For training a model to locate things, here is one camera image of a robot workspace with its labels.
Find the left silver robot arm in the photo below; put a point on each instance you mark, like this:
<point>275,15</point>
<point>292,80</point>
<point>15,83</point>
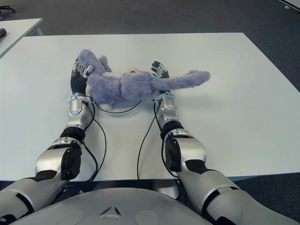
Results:
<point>58,152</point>

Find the grey robot torso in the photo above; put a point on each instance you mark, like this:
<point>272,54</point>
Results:
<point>117,206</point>

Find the white plate black rim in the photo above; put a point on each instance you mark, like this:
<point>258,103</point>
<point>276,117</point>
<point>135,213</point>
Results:
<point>124,106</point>

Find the grey table leg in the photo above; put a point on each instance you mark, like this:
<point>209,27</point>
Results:
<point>168,187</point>

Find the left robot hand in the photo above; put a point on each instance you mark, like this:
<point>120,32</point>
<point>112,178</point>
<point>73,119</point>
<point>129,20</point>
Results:
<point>78,80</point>

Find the white side table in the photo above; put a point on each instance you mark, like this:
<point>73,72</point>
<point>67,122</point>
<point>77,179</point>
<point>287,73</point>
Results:
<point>18,28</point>

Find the white background object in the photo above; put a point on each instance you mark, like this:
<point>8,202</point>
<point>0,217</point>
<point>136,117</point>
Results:
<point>290,2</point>

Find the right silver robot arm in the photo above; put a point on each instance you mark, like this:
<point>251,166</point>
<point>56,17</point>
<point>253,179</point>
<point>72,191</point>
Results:
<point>192,147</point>

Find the purple plush bunny doll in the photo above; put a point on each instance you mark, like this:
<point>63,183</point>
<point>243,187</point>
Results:
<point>122,86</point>

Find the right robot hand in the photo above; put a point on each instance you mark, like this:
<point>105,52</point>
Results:
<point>160,70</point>

